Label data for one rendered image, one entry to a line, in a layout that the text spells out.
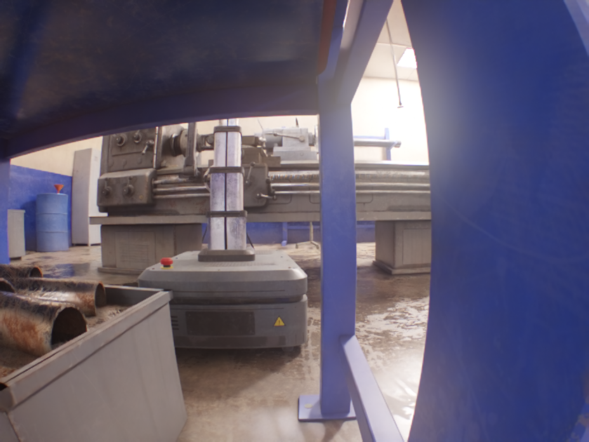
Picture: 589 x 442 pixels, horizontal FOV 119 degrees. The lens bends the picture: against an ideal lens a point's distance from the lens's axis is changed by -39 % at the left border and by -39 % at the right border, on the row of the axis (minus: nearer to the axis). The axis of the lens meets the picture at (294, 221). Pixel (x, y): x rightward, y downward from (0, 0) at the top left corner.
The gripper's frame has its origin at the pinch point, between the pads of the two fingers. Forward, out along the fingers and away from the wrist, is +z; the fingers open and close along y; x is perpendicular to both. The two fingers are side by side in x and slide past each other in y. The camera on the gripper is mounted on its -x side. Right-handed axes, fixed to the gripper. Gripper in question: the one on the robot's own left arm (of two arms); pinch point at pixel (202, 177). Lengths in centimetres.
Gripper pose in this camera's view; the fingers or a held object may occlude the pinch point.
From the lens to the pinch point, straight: 187.9
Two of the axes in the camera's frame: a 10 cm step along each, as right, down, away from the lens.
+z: 0.2, 0.0, 10.0
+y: -0.2, 10.0, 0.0
